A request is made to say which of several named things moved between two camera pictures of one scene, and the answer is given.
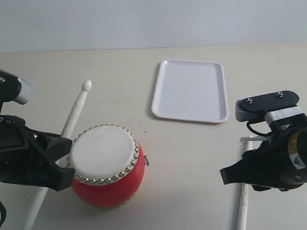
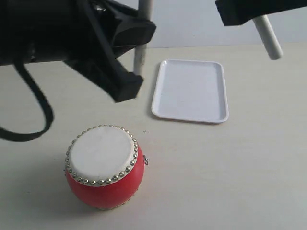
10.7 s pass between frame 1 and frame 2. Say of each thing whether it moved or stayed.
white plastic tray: stayed
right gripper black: moved
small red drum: stayed
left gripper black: moved
